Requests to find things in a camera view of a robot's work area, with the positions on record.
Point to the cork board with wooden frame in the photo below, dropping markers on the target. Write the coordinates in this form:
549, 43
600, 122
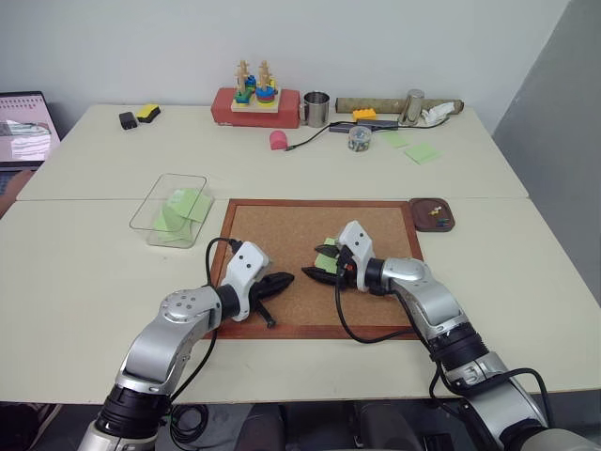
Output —
291, 235

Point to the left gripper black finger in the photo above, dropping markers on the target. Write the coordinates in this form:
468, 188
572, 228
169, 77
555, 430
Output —
266, 315
282, 281

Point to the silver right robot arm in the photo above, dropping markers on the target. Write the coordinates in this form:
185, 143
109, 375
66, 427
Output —
422, 291

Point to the red box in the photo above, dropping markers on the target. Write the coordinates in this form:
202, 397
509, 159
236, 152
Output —
223, 108

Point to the wooden stacking toy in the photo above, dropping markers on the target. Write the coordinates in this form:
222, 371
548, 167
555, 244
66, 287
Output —
256, 91

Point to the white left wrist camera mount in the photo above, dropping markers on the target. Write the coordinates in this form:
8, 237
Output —
246, 265

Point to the white crumpled cloth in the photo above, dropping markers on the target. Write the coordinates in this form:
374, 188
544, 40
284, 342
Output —
436, 115

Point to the small black box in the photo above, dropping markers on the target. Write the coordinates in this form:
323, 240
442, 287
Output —
127, 120

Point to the brown tray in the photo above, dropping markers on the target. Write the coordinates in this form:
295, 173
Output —
425, 221

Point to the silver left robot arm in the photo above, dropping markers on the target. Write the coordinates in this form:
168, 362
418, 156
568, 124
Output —
178, 310

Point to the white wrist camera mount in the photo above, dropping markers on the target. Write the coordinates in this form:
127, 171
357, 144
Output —
359, 242
246, 265

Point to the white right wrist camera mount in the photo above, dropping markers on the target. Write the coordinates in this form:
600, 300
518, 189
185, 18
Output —
359, 242

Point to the yellow and black eraser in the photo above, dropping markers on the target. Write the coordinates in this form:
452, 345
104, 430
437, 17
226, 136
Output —
148, 113

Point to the clear plastic box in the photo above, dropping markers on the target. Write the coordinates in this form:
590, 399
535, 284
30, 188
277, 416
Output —
162, 235

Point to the metal cup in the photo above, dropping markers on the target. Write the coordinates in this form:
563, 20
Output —
315, 110

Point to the yellow toy brick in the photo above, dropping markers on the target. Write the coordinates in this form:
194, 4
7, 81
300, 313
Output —
364, 114

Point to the brown cardboard tube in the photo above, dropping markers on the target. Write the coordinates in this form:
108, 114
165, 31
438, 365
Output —
385, 104

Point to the green sticky note pad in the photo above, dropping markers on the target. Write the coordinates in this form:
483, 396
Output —
424, 154
395, 139

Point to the green sticky note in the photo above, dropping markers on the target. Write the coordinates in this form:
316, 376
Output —
190, 202
171, 225
326, 264

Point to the open laptop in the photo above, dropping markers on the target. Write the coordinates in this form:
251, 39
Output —
23, 131

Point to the grey usb hub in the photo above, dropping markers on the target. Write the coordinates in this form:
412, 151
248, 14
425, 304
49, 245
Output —
371, 125

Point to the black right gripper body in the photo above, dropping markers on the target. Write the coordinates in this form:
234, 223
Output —
345, 270

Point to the pink rounded block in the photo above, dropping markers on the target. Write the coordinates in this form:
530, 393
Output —
278, 141

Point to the clear jar of pushpins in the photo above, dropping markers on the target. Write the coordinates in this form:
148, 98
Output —
359, 140

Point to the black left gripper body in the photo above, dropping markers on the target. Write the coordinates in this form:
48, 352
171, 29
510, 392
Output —
261, 289

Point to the metal cylinder can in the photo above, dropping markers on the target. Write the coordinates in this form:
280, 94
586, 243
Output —
411, 108

